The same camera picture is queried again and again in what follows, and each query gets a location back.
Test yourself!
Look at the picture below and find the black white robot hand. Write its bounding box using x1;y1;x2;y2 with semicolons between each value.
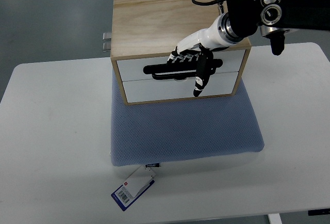
167;13;235;97

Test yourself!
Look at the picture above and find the black drawer handle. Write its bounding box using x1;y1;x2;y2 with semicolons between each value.
143;59;223;81

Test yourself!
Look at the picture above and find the white drawer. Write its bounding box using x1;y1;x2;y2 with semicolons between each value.
117;50;245;82

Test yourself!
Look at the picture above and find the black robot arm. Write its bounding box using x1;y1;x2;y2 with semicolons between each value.
192;0;329;55

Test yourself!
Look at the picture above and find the wooden drawer cabinet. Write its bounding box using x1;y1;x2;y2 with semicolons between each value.
111;0;251;105

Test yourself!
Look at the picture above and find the blue mesh cushion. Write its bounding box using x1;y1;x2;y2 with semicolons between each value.
110;81;264;167

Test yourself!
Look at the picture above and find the dark cushion brand label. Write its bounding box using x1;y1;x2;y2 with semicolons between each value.
145;163;160;168

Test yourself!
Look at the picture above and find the white blue product tag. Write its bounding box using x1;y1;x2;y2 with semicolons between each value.
111;166;156;211

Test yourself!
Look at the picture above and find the white table leg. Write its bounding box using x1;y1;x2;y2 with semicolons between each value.
268;213;282;224

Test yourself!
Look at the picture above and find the black table control panel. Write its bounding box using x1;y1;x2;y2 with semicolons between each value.
308;209;330;216

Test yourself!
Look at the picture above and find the grey metal table bracket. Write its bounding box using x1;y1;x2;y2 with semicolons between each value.
103;31;112;52

